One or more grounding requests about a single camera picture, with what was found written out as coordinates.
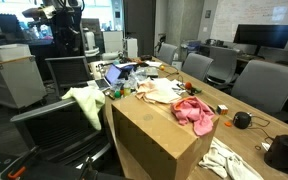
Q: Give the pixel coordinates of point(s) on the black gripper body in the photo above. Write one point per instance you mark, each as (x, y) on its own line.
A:
(67, 26)

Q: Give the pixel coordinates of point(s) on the light green cloth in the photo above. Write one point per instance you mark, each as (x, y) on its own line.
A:
(89, 103)

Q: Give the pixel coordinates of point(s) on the peach and white cloth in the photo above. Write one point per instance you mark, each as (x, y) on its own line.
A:
(157, 91)

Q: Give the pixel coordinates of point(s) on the pink cloth with orange print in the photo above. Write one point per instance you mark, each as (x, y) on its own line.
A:
(192, 113)

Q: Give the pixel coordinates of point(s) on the black mesh office chair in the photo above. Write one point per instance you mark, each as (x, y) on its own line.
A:
(69, 75)

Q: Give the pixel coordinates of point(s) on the grey mesh back office chair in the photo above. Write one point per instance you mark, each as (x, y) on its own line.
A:
(50, 133)

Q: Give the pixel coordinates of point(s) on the brown cardboard box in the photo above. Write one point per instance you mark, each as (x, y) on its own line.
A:
(150, 140)

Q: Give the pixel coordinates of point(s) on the black curtain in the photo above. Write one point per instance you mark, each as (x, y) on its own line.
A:
(59, 51)

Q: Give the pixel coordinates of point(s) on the white plastic bin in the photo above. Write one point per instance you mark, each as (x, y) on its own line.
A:
(9, 52)

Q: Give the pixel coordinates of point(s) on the silver laptop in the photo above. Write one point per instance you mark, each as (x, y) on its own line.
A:
(113, 74)

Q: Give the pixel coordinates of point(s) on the white rolling cabinet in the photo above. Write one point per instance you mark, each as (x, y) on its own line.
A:
(14, 83)

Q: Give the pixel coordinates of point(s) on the green ball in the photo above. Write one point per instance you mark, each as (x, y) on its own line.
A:
(117, 94)

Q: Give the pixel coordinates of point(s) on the clear plastic bag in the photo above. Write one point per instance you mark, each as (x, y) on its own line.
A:
(138, 75)

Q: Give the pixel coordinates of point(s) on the yellow spray bottle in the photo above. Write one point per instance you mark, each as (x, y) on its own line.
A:
(127, 89)

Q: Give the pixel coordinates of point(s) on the small yellow ball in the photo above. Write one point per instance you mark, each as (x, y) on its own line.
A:
(162, 67)

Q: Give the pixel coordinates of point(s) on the orange ball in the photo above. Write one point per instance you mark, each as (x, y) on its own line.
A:
(188, 85)

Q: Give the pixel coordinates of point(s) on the orange black bar clamp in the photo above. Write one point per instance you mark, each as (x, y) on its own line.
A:
(87, 170)
(15, 173)

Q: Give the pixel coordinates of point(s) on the black perforated mounting table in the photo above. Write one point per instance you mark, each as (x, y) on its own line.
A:
(57, 174)

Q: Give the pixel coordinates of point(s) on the Rubik's cube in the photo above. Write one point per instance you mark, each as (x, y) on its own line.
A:
(222, 109)

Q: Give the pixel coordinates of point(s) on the whiteboard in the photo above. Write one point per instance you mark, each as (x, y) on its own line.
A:
(250, 13)

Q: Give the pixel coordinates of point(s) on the small orange cap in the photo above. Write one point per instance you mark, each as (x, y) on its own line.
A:
(228, 123)

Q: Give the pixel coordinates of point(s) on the black computer monitor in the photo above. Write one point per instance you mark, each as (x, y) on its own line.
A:
(264, 35)

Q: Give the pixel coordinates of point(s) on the small black round speaker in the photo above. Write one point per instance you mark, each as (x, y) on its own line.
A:
(242, 120)

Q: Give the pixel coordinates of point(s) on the white crumpled cloth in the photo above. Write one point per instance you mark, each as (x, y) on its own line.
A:
(224, 160)

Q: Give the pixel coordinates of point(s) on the black cylindrical appliance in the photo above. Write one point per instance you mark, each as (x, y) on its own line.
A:
(284, 153)

